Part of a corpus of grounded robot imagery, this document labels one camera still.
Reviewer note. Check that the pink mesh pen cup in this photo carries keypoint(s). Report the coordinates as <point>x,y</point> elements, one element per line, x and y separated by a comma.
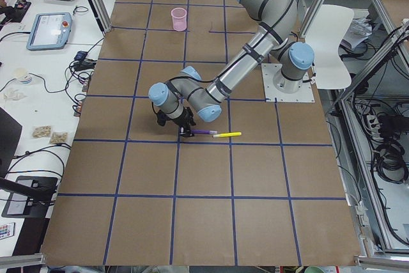
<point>179,19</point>

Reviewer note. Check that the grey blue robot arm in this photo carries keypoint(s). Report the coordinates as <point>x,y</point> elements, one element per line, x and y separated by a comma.
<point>181,97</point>

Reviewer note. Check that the white plastic chair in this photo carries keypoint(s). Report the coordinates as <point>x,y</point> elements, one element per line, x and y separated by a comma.
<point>324,36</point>

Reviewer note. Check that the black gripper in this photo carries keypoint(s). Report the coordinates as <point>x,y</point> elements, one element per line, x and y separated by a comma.
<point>183,121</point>

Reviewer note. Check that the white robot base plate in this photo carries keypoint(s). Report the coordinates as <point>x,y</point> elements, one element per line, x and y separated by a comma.
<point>279,89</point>

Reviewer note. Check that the yellow highlighter pen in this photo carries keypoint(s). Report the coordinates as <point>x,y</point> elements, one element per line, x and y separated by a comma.
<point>227,134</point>

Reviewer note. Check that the purple highlighter pen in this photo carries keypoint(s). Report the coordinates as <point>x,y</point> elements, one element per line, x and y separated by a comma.
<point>208,132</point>

